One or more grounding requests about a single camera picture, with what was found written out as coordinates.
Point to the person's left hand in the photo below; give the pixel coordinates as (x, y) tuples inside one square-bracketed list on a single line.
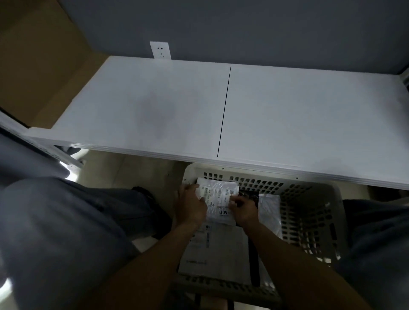
[(188, 209)]

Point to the person's right hand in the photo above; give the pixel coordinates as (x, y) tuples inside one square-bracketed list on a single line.
[(245, 214)]

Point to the person's right fingers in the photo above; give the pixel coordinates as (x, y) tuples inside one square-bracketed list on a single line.
[(238, 201)]

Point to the person's left fingers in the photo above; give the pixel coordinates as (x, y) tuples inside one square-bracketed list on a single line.
[(189, 190)]

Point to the white labelled parcel bag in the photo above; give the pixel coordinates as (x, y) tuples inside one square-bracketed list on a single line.
[(217, 196)]

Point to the person's right forearm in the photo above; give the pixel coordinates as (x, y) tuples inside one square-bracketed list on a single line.
[(294, 271)]

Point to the person's left forearm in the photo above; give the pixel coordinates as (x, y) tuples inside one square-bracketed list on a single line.
[(150, 271)]

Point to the black parcel bag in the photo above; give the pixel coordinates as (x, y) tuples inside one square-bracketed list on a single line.
[(249, 195)]

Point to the grey plastic parcel bag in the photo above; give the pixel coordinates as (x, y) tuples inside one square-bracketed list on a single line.
[(270, 212)]

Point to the person's black shoe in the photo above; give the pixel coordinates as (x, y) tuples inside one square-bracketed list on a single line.
[(159, 214)]

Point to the large white parcel bag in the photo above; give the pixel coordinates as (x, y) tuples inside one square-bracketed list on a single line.
[(220, 252)]

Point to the beige plastic laundry basket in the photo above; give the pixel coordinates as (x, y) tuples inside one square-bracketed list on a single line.
[(313, 217)]

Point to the person's left trouser leg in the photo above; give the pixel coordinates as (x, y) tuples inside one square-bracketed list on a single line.
[(64, 236)]

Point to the person's trouser leg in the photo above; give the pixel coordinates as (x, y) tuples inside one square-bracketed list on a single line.
[(377, 255), (64, 236)]

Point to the person's right trouser leg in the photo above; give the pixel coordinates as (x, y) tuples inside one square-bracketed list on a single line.
[(377, 255)]

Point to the brown cardboard sheet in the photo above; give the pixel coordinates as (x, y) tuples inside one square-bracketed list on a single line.
[(41, 64)]

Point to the white wall socket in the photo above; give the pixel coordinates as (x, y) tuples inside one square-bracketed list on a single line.
[(160, 50)]

